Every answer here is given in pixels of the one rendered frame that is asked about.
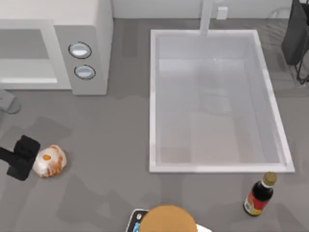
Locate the white and orange bread bag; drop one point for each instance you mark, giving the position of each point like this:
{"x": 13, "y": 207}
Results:
{"x": 51, "y": 161}

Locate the pale grey rounded box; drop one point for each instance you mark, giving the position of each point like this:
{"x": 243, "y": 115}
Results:
{"x": 8, "y": 102}

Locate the smaller microwave knob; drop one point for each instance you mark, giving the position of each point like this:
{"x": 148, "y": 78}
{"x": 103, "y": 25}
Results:
{"x": 84, "y": 72}

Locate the larger microwave knob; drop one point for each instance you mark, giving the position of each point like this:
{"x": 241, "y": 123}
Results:
{"x": 80, "y": 50}

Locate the black and white scale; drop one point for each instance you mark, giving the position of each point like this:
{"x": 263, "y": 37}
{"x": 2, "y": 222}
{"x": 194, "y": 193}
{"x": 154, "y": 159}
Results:
{"x": 135, "y": 218}

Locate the pale microwave oven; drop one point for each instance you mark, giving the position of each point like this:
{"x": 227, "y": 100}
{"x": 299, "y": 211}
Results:
{"x": 79, "y": 14}

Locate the white plate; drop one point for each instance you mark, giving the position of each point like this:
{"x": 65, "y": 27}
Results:
{"x": 204, "y": 228}

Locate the white sink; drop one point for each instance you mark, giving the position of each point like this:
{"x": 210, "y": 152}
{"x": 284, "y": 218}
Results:
{"x": 217, "y": 108}

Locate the tall white tap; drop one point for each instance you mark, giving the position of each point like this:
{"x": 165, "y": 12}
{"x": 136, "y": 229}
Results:
{"x": 206, "y": 17}

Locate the dark sauce bottle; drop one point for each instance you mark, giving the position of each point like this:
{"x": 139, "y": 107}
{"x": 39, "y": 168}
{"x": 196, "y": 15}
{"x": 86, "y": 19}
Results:
{"x": 258, "y": 197}

